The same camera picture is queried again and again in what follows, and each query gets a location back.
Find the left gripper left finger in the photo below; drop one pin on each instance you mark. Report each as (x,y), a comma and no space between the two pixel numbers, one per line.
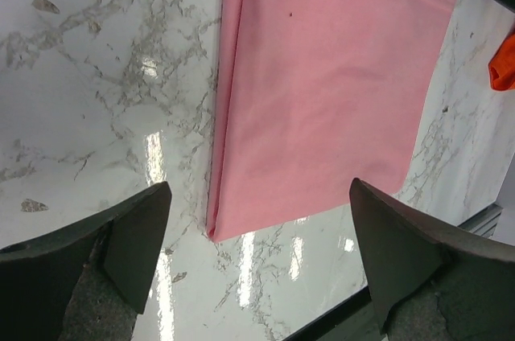
(89,280)

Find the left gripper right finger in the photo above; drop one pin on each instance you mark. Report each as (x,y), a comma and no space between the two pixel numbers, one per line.
(429,280)

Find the pink t shirt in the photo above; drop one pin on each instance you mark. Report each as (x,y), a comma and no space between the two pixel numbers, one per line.
(312,94)

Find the orange folded t shirt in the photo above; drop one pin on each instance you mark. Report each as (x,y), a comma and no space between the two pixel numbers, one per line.
(501,67)

